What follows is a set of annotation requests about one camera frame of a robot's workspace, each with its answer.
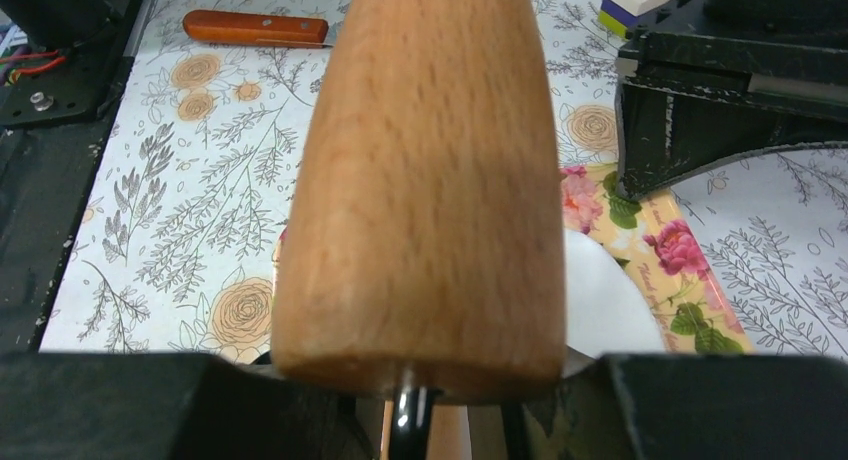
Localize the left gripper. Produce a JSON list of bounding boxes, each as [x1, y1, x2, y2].
[[615, 0, 847, 200]]

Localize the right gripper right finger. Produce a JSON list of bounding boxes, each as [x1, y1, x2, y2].
[[523, 354, 847, 459]]

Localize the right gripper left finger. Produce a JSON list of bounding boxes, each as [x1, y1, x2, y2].
[[1, 353, 371, 459]]

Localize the floral cutting board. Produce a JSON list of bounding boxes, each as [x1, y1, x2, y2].
[[272, 166, 747, 369]]

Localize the wooden double-ended roller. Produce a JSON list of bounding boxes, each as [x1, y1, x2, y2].
[[271, 0, 566, 459]]

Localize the metal scraper red handle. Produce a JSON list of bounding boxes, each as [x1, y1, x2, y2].
[[182, 10, 334, 49]]

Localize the white dough ball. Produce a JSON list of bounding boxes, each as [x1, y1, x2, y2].
[[562, 229, 666, 378]]

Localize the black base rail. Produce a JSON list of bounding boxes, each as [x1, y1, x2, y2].
[[1, 0, 148, 353]]

